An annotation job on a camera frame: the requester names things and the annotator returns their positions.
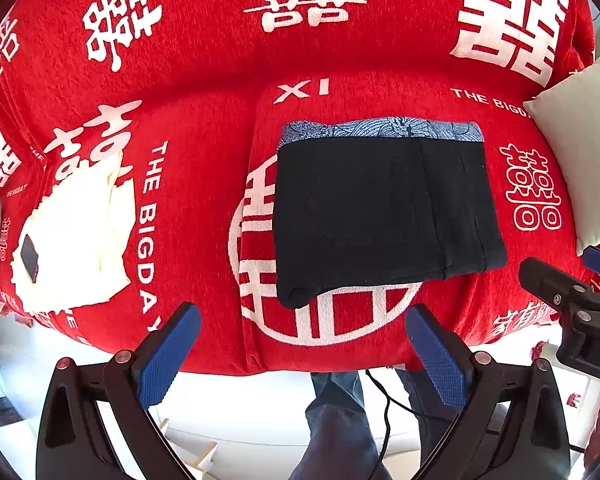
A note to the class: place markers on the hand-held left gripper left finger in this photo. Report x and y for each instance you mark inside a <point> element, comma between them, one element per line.
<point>165,355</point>

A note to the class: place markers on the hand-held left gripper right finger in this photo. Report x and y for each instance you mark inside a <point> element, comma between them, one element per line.
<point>437,355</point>

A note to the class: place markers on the black pants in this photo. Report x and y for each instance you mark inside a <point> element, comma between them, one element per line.
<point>380,210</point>

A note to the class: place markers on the person's right leg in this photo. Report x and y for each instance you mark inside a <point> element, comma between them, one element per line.
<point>422,400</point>

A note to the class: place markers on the person's leg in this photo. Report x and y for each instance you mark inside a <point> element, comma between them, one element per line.
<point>340,425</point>
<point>422,400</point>

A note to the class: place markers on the red paper scrap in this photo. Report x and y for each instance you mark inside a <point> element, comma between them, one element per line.
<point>542,350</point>
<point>574,401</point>

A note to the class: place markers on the person's left leg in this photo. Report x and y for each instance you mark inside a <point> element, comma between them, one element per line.
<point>340,425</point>

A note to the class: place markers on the white cloth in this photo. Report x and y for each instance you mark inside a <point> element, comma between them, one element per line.
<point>80,240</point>

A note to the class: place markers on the black phone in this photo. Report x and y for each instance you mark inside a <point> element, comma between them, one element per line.
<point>30,257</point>

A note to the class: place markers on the red printed blanket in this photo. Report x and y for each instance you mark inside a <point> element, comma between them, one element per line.
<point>180,60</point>

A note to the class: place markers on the white wooden frame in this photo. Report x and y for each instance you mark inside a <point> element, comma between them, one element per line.
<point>200,452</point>

